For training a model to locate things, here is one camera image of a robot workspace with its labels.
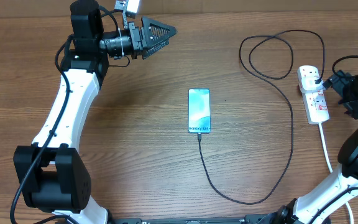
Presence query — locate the black charging cable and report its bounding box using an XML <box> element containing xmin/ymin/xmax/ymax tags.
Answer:
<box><xmin>197</xmin><ymin>29</ymin><xmax>326</xmax><ymax>205</ymax></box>

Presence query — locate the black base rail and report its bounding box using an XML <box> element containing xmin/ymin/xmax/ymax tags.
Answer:
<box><xmin>111</xmin><ymin>214</ymin><xmax>275</xmax><ymax>224</ymax></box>

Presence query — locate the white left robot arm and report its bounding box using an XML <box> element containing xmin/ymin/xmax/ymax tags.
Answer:
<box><xmin>13</xmin><ymin>1</ymin><xmax>177</xmax><ymax>223</ymax></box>

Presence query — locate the white charger plug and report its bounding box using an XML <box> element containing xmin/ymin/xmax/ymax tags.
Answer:
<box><xmin>300</xmin><ymin>77</ymin><xmax>323</xmax><ymax>94</ymax></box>

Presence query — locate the white power strip cord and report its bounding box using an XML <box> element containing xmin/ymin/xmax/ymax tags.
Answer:
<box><xmin>318</xmin><ymin>123</ymin><xmax>354</xmax><ymax>224</ymax></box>

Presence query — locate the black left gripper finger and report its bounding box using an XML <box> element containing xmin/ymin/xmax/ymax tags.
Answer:
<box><xmin>141</xmin><ymin>16</ymin><xmax>177</xmax><ymax>47</ymax></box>
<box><xmin>142</xmin><ymin>40</ymin><xmax>169</xmax><ymax>59</ymax></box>

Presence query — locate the Galaxy S24 smartphone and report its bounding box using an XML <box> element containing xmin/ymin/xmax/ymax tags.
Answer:
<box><xmin>188</xmin><ymin>88</ymin><xmax>211</xmax><ymax>134</ymax></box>

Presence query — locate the white power strip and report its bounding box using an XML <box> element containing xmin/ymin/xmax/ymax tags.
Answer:
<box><xmin>297</xmin><ymin>65</ymin><xmax>329</xmax><ymax>124</ymax></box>

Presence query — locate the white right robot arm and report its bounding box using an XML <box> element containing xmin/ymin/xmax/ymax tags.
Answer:
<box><xmin>259</xmin><ymin>66</ymin><xmax>358</xmax><ymax>223</ymax></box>

